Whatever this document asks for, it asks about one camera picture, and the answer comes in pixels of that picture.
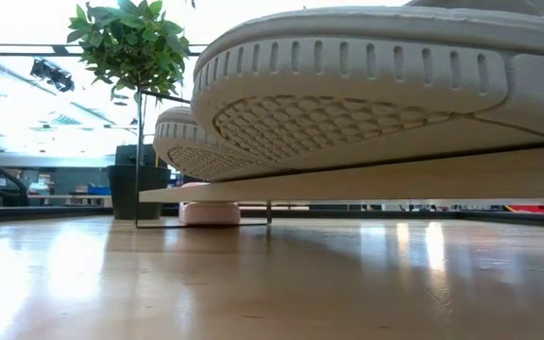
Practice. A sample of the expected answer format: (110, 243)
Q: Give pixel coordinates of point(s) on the pink foam slide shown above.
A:
(210, 213)

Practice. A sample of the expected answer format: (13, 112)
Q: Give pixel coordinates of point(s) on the beige foam slide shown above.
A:
(182, 137)
(347, 66)

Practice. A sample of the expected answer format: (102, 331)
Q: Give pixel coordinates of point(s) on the dark background monitor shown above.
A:
(128, 156)

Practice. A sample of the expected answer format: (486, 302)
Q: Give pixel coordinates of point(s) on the blue box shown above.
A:
(98, 190)

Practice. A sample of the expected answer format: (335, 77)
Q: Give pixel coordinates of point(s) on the green potted plant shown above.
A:
(130, 42)

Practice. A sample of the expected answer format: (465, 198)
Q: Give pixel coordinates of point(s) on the background desk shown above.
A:
(64, 199)

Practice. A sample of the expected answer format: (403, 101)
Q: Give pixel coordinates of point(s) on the black ceiling spotlight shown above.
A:
(55, 75)

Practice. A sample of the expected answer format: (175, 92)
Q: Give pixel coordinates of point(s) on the red background object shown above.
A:
(536, 209)

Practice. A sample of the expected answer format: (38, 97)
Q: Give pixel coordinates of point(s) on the wooden shelf black frame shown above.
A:
(395, 181)

